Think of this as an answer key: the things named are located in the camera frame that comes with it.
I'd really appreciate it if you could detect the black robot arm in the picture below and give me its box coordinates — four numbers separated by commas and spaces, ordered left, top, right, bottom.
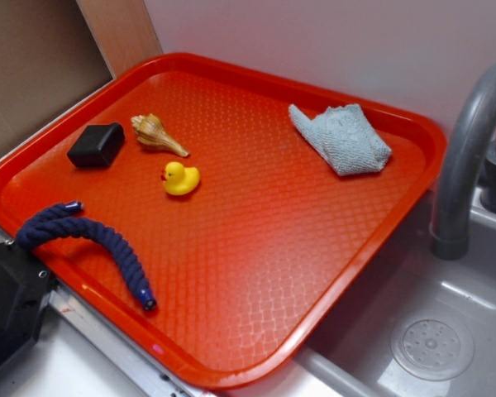
0, 242, 55, 374

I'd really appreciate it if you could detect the yellow rubber duck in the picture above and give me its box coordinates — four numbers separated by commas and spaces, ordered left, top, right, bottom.
161, 161, 201, 196

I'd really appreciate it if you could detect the red plastic tray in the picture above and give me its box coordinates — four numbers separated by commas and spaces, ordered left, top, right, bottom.
0, 54, 446, 390

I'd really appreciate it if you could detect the light blue knitted cloth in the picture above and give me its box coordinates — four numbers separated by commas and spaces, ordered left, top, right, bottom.
289, 104, 392, 177

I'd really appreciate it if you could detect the tan conch seashell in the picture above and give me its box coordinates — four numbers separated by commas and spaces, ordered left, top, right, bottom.
131, 113, 190, 158

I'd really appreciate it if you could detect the black rectangular cup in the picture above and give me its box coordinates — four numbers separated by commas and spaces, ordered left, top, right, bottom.
67, 122, 125, 168

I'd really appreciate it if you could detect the grey plastic sink basin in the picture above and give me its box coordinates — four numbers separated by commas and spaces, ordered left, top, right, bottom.
296, 196, 496, 396

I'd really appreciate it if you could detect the grey plastic faucet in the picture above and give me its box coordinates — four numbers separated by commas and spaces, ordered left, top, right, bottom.
430, 65, 496, 260

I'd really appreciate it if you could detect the brown cardboard panel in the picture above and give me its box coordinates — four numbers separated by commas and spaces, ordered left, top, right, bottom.
0, 1, 112, 158

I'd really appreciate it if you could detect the navy blue twisted rope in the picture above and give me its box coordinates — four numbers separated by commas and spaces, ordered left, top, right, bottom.
15, 200, 158, 312

